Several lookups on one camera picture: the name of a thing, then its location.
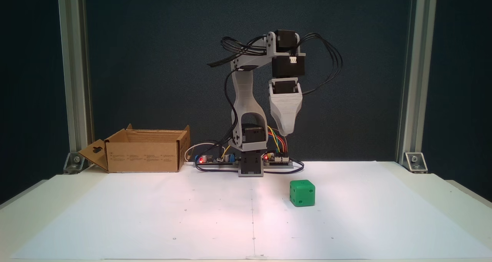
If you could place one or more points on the metal corner bracket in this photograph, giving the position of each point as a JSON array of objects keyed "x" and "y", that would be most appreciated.
[
  {"x": 73, "y": 163},
  {"x": 416, "y": 162}
]

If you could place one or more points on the open cardboard box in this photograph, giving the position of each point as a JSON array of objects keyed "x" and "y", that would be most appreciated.
[{"x": 142, "y": 156}]

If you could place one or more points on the circuit board with blue parts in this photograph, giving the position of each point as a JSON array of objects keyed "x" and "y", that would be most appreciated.
[{"x": 215, "y": 161}]

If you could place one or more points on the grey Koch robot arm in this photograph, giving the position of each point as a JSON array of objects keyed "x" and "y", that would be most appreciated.
[{"x": 244, "y": 97}]

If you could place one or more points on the green dice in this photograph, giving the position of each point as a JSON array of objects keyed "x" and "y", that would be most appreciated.
[{"x": 303, "y": 194}]

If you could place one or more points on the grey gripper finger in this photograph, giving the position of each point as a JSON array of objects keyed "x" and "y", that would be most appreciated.
[{"x": 285, "y": 108}]

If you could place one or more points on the aluminium frame post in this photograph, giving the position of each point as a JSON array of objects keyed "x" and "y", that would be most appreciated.
[
  {"x": 73, "y": 62},
  {"x": 417, "y": 81}
]

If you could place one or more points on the circuit board with jumper pins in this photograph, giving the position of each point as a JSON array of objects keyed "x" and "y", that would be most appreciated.
[{"x": 280, "y": 161}]

